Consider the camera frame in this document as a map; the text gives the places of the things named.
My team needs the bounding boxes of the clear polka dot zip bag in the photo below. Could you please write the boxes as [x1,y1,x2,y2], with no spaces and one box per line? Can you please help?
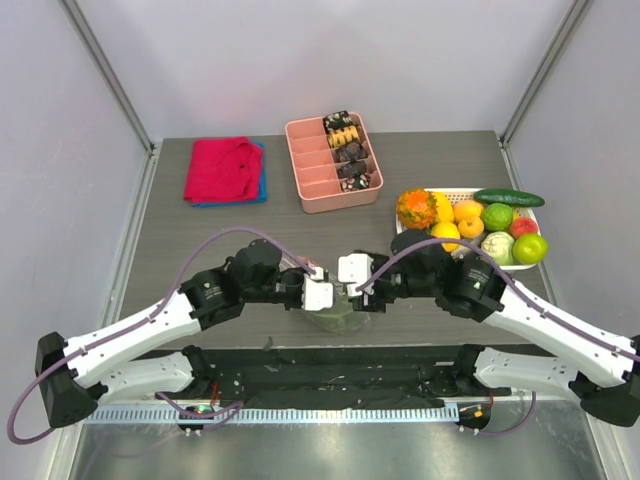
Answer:
[299,258,372,335]

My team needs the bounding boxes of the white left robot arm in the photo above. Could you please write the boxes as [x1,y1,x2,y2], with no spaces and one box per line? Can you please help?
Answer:
[35,240,323,429]

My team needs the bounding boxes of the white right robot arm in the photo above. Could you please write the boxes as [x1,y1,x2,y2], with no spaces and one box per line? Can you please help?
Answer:
[338,230,639,427]

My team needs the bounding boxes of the orange spiky fruit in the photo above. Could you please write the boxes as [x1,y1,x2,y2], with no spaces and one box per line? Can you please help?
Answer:
[396,189,437,229]

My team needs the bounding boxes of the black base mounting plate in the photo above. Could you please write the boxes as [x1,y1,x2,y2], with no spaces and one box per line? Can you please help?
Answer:
[170,346,510,410]

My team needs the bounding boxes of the blue folded shirt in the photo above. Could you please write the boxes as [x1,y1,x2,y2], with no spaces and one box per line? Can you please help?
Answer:
[191,140,268,209]

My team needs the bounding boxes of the orange peach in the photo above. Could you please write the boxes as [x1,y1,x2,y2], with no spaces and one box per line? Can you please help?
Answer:
[453,199,484,223]

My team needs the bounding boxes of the white perforated fruit basket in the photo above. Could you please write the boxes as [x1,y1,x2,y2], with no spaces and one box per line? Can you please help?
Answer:
[396,188,548,271]

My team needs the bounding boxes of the pale green cabbage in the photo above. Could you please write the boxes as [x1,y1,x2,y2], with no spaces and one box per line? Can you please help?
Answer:
[481,231,515,266]

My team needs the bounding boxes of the pink divided tray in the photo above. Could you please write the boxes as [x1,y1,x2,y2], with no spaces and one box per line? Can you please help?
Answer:
[285,111,384,214]

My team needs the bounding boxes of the dark sushi roll lower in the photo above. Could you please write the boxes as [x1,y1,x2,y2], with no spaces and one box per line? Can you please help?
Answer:
[337,158,374,180]

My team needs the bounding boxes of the red folded shirt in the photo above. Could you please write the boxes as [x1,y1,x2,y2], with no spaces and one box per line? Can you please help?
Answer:
[182,136,264,205]

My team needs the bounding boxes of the dark sushi roll middle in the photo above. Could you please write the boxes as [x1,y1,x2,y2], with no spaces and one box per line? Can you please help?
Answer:
[334,141,367,163]

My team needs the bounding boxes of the pink peach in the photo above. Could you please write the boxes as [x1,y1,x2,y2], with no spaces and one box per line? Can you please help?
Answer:
[509,217,539,239]

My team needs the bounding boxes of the lime green apple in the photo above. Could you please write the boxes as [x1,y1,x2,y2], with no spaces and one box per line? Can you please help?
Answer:
[512,233,549,265]

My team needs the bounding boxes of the green cucumber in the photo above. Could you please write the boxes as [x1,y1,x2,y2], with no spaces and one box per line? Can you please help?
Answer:
[473,188,545,208]

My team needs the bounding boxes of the yellow patterned sushi roll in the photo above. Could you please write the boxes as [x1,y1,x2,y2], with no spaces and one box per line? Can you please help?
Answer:
[327,125,360,149]

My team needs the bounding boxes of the dark patterned sushi roll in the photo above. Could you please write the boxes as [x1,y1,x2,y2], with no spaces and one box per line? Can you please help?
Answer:
[322,110,354,134]

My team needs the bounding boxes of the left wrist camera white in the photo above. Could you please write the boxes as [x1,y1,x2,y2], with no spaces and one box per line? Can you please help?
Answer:
[302,266,335,312]

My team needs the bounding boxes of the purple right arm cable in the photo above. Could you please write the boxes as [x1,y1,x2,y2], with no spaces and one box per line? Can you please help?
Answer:
[357,237,640,361]

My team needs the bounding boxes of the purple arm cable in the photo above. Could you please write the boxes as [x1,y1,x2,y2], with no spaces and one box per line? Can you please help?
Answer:
[6,226,324,446]
[357,237,640,361]

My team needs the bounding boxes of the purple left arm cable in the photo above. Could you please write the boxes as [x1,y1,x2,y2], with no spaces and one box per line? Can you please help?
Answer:
[6,226,324,446]

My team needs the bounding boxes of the white slotted cable duct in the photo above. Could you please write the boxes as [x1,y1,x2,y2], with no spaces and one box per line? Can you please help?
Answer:
[85,403,459,425]

